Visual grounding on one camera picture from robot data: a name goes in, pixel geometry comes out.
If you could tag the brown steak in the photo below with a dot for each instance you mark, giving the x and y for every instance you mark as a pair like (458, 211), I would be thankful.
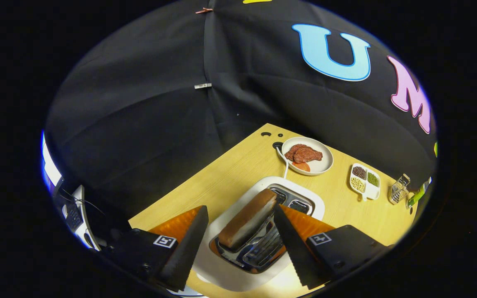
(304, 154)

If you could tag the green label bottle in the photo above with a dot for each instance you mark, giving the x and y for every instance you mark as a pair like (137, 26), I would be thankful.
(418, 196)

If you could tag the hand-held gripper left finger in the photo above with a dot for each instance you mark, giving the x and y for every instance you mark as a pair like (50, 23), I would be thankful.
(186, 252)

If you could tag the white and black device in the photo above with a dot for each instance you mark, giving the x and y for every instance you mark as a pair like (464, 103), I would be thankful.
(82, 223)

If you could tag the brown crust bread slice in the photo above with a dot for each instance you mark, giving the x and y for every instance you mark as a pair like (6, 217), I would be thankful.
(246, 219)

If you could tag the pile of yellow beans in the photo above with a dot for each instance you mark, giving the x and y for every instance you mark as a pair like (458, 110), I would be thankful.
(357, 184)

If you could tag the small beige plate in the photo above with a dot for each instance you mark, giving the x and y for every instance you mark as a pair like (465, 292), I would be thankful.
(323, 165)

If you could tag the white divided dish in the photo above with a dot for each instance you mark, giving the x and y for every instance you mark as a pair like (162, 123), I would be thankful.
(372, 191)

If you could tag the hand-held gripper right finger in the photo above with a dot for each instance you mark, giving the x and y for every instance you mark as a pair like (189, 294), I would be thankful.
(294, 252)

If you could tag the pile of green beans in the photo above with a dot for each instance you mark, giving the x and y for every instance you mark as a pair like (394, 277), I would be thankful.
(372, 179)

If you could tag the pile of dark beans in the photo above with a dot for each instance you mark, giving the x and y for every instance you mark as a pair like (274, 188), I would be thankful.
(359, 172)

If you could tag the orange sauce dab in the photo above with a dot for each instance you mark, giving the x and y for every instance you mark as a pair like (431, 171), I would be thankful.
(301, 166)

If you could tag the white toaster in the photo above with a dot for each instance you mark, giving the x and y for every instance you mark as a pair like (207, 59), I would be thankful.
(222, 278)

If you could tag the black backdrop cloth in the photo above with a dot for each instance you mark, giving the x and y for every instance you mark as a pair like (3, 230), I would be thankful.
(139, 124)

